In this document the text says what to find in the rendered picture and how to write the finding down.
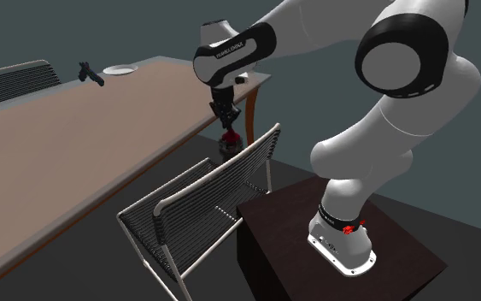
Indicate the small white and black object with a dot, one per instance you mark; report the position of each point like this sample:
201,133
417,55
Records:
241,79

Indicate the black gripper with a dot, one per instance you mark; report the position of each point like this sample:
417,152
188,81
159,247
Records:
222,102

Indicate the dark robot stand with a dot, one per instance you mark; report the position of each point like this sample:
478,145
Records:
281,241

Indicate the white plate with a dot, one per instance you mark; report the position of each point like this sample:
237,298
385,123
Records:
120,70

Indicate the brown table with grey rim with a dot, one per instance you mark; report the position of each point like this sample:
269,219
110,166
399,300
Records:
56,154

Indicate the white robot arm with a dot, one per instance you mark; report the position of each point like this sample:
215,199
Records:
394,125

